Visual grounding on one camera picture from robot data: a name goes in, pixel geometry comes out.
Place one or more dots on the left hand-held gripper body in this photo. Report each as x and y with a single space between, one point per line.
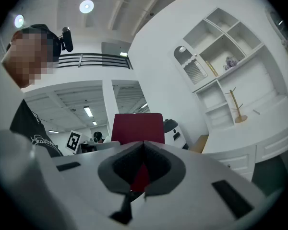
73 141

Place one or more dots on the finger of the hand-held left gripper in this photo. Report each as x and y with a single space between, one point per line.
109 144

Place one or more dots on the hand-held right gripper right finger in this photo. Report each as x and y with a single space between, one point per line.
194 200

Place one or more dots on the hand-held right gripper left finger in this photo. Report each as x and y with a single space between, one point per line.
86 176

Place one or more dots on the dark red book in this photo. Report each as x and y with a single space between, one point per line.
138 128

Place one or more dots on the white table top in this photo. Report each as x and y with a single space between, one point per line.
230 138

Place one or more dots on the fluorescent tube ceiling light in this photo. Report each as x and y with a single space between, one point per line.
53 131
94 123
88 111

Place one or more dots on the black printed t-shirt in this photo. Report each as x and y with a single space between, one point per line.
28 128

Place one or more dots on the brown cardboard board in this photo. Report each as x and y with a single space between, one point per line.
200 144

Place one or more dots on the white robot with dark trim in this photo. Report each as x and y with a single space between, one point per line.
174 133

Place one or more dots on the black metal railing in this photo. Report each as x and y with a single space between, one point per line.
80 60

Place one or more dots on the wooden mug tree stand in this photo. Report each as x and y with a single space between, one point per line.
241 118

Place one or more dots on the person's head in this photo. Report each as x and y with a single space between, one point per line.
26 56

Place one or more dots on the arched ribbed glass door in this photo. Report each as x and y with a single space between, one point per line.
194 71

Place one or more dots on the white shelf hutch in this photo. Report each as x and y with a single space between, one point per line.
249 80

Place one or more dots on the round ceiling lamp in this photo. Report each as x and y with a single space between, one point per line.
19 21
86 6

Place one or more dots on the purple flower bunch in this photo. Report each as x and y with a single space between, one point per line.
230 63

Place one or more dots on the black head-mounted camera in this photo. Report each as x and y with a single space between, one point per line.
67 39

